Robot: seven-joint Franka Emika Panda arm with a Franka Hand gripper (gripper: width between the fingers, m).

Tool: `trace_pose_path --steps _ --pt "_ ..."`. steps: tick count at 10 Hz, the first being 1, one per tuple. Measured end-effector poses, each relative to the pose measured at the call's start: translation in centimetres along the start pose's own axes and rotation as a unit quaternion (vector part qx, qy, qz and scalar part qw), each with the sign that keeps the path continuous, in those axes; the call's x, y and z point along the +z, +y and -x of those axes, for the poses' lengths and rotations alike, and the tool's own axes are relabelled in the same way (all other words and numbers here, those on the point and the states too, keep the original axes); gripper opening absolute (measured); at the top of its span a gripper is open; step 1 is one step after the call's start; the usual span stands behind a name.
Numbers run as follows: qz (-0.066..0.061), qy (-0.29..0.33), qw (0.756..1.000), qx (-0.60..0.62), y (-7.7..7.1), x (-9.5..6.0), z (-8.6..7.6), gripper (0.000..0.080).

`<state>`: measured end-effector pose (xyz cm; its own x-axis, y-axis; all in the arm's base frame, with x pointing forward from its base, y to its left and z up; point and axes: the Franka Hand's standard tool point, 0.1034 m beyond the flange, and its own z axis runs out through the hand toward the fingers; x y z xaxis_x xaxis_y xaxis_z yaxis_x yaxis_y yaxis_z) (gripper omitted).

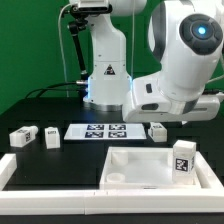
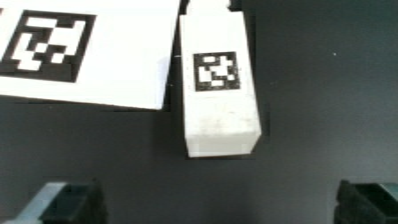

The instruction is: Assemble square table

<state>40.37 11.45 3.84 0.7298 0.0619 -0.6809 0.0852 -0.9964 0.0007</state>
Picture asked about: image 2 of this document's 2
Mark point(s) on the white table leg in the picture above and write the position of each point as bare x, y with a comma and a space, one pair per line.
221, 115

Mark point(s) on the white tag sheet with markers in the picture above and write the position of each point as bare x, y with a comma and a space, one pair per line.
86, 50

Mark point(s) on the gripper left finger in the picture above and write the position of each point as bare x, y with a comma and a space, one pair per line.
68, 203

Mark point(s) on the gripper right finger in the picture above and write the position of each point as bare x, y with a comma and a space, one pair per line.
367, 203

